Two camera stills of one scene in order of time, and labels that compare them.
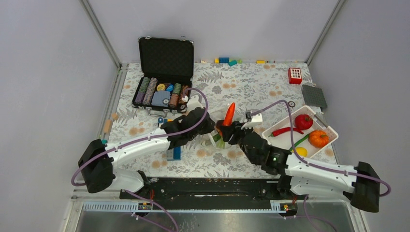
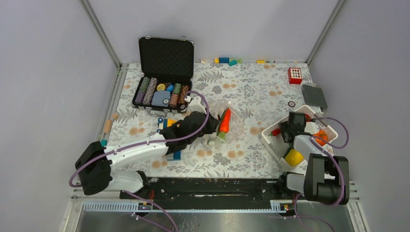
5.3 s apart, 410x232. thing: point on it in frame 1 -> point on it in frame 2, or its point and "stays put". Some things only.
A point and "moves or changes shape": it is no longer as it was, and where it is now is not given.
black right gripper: [235, 129] -> [284, 125]
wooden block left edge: [108, 126] stays put
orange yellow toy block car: [161, 120] stays put
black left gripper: [210, 124] stays put
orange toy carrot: [229, 115] moves or changes shape
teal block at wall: [232, 63] stays put
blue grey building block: [174, 154] stays put
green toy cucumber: [216, 137] -> [219, 124]
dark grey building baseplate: [314, 96] stays put
